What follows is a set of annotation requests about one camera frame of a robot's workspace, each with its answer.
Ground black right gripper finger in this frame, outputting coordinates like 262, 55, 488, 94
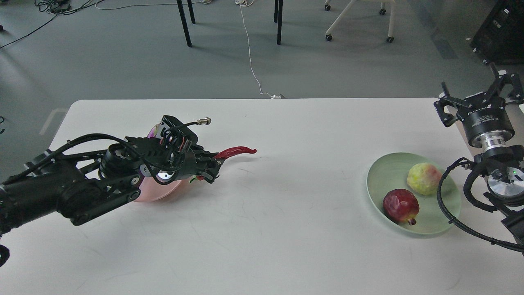
485, 62, 523, 108
434, 82, 469, 128

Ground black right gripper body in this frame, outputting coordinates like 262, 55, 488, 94
462, 103, 515, 148

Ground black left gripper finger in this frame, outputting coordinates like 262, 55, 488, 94
192, 164, 221, 184
195, 150, 225, 164

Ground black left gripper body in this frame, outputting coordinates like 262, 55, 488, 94
162, 149, 201, 182

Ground red chili pepper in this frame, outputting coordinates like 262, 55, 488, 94
189, 146, 257, 183

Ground green yellow guava fruit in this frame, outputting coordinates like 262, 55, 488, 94
407, 162, 443, 196

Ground red pomegranate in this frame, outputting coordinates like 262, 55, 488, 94
382, 189, 420, 225

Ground purple eggplant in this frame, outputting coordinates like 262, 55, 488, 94
147, 123, 165, 139

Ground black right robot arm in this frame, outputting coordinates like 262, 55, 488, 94
434, 63, 524, 253

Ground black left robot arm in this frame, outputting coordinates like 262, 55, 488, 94
0, 115, 221, 235

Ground pink plate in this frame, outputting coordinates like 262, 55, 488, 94
134, 176, 189, 203

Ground black equipment case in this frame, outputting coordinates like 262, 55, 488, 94
470, 0, 524, 65

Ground green plate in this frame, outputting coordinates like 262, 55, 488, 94
366, 152, 451, 236

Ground black table leg left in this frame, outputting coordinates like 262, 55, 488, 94
176, 0, 196, 48

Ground black table leg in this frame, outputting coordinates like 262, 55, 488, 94
273, 0, 283, 45
176, 0, 196, 48

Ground white rolling chair base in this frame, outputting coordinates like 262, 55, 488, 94
324, 0, 397, 44

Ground black table leg right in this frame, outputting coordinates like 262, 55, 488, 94
273, 0, 283, 45

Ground white floor cable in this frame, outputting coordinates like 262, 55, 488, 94
235, 0, 283, 99

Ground black floor cables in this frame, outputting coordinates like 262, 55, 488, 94
0, 0, 97, 50

